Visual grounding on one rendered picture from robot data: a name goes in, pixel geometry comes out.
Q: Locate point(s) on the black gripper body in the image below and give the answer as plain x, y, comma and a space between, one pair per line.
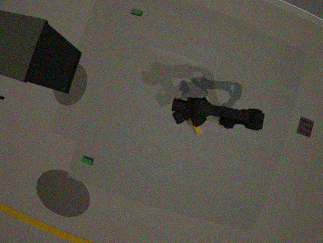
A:
179, 117

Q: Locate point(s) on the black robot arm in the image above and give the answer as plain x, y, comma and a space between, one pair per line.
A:
198, 109

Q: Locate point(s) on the yellow bar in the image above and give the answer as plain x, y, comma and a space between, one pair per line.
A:
197, 129

